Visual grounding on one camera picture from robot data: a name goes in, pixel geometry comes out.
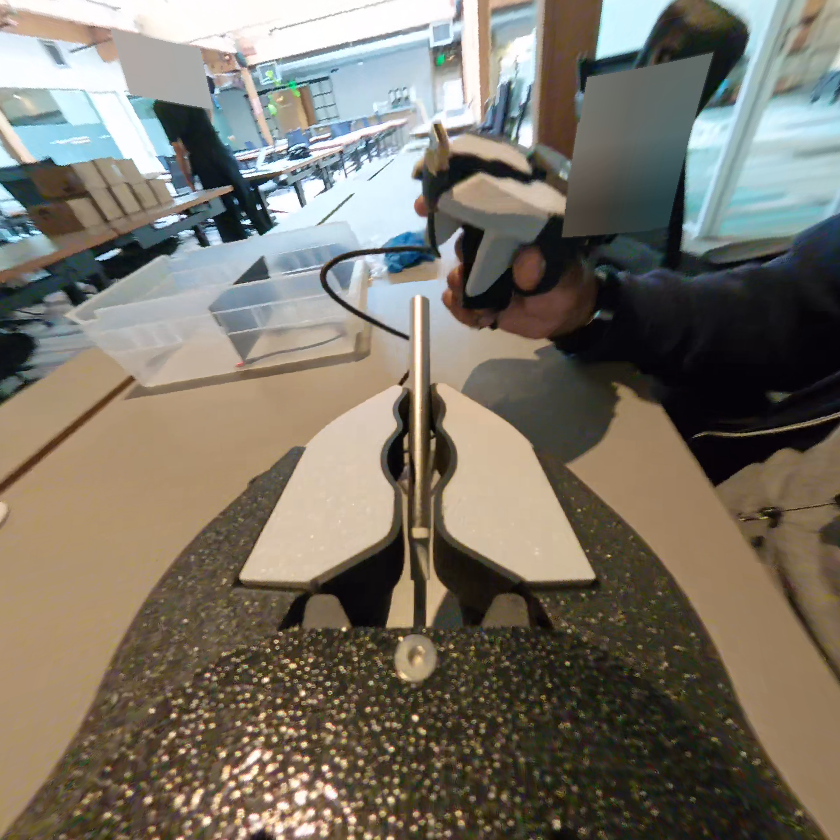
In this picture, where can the person's right forearm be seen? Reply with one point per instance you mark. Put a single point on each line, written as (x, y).
(709, 315)

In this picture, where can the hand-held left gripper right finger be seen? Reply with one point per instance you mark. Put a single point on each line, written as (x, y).
(505, 505)

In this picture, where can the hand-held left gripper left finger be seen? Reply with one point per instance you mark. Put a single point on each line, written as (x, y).
(328, 505)

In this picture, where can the hanging green plant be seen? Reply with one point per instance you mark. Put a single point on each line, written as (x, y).
(279, 95)

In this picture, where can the person's right hand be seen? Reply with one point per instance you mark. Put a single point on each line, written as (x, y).
(551, 308)

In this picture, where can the white usb hub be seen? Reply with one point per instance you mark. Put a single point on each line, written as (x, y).
(418, 407)

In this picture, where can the blue crumpled glove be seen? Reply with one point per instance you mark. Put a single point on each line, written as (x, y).
(407, 253)

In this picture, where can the brown office desk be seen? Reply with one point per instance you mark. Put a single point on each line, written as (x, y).
(98, 233)

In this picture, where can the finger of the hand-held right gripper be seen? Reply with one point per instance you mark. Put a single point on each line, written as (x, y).
(485, 154)
(505, 203)

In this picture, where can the clear plastic bin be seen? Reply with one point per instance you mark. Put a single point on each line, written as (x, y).
(164, 315)

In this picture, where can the stack of cardboard boxes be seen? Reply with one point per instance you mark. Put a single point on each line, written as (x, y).
(92, 197)

